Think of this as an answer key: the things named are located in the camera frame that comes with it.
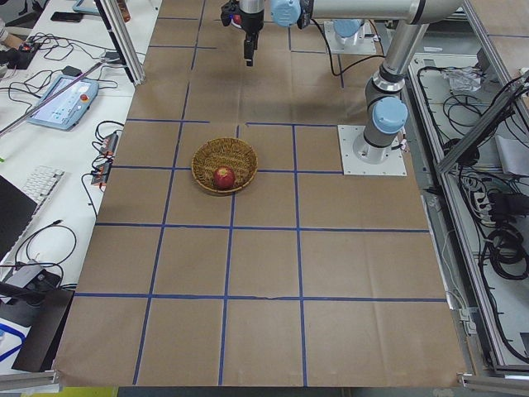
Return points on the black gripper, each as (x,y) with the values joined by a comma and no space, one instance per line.
(252,22)

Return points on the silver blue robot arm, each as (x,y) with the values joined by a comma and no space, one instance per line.
(387,114)

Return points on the woven wicker basket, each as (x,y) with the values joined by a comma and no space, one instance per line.
(224,165)

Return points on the red yellow apple in basket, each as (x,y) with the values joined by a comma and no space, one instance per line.
(224,178)

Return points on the orange black adapter upper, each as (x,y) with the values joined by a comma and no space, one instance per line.
(109,144)

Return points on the orange black adapter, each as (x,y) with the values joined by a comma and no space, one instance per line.
(101,174)
(109,144)

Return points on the black smartphone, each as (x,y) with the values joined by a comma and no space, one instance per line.
(70,17)

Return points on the blue teach pendant tablet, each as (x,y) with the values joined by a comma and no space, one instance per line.
(65,111)

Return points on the orange black adapter lower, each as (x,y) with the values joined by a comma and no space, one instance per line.
(101,174)

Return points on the white keyboard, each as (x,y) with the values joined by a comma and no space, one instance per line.
(41,183)

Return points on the white power strip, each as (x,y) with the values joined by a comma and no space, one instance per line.
(482,207)

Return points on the grey usb hub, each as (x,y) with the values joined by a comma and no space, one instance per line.
(22,277)

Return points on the black box lower left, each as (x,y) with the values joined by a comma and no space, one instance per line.
(40,347)

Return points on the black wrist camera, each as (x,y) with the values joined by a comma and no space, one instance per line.
(230,14)

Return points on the aluminium frame post left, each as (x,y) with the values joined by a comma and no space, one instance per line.
(113,20)

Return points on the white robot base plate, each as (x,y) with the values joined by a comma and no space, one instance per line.
(360,158)

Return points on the aluminium frame beam right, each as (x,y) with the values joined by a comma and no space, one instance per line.
(500,109)

